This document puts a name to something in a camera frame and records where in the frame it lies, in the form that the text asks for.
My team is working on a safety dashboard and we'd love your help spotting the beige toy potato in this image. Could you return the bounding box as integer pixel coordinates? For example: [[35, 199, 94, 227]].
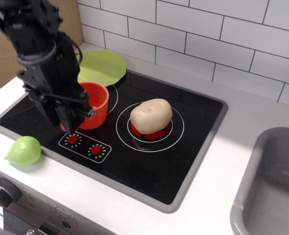
[[130, 98, 173, 135]]

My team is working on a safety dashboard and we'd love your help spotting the lime green plastic plate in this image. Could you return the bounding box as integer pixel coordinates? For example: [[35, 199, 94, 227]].
[[78, 50, 127, 87]]

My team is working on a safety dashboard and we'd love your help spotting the silver oven front panel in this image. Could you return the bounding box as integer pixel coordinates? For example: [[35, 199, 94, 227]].
[[0, 173, 112, 235]]

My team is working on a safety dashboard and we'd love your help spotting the orange plastic cup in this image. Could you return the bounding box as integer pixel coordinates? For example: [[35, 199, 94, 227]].
[[59, 82, 109, 132]]

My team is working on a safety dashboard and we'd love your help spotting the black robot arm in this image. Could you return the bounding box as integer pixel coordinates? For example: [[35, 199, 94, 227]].
[[0, 0, 93, 134]]

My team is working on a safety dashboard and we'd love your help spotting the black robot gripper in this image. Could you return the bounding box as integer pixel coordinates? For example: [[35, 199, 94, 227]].
[[17, 32, 85, 134]]

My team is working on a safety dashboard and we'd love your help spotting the black toy stovetop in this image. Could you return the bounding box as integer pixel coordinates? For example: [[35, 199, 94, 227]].
[[0, 71, 227, 213]]

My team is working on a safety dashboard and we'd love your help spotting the grey oven knob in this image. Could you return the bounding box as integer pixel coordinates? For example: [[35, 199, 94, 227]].
[[0, 178, 22, 208]]

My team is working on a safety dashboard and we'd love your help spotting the grey sink basin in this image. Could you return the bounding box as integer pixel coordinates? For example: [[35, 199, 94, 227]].
[[230, 127, 289, 235]]

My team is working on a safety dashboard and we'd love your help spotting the green toy pear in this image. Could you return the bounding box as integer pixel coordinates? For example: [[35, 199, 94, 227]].
[[4, 136, 42, 165]]

